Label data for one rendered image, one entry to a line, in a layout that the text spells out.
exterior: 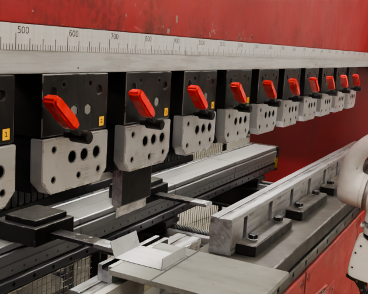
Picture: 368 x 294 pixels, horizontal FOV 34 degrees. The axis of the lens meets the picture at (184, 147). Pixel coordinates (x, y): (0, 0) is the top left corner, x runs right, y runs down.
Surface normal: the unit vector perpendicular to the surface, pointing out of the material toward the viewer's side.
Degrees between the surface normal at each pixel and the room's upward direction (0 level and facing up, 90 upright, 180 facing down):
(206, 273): 0
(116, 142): 90
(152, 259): 0
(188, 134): 90
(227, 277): 0
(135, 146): 90
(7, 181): 90
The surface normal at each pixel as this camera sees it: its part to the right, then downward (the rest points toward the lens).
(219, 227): -0.47, 0.12
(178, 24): 0.88, 0.13
